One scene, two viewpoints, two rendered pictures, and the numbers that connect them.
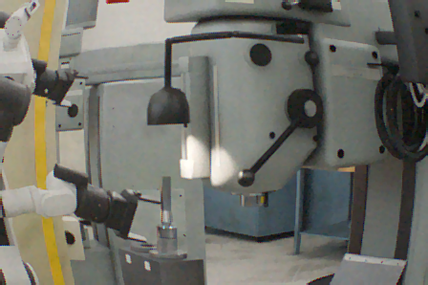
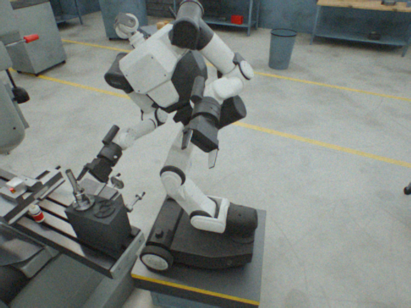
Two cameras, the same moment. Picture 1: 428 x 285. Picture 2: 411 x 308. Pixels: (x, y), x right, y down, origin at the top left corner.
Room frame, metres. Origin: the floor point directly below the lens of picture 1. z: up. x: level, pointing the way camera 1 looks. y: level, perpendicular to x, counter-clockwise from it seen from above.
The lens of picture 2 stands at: (2.96, 0.03, 2.01)
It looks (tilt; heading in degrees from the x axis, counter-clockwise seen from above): 39 degrees down; 142
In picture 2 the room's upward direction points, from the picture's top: straight up
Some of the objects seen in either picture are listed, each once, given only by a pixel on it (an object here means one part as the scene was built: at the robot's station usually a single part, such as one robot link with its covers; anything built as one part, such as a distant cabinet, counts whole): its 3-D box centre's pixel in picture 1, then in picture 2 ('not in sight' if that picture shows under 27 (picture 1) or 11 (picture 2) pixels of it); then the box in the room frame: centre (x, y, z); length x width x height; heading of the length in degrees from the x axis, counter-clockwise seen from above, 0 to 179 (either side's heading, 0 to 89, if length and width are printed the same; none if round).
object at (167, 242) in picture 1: (166, 240); (81, 197); (2.03, 0.11, 1.16); 0.05 x 0.05 x 0.06
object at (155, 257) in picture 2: not in sight; (156, 258); (2.08, 0.36, 0.50); 0.20 x 0.05 x 0.20; 39
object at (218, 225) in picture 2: not in sight; (210, 212); (2.12, 0.73, 0.68); 0.21 x 0.20 x 0.13; 39
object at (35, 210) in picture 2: not in sight; (35, 211); (1.80, -0.08, 0.99); 0.04 x 0.04 x 0.11
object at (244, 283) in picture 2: not in sight; (205, 255); (2.09, 0.71, 0.20); 0.78 x 0.68 x 0.40; 39
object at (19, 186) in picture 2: not in sight; (17, 186); (1.63, -0.10, 1.04); 0.06 x 0.05 x 0.06; 28
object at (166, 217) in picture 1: (165, 201); (73, 181); (2.03, 0.11, 1.25); 0.03 x 0.03 x 0.11
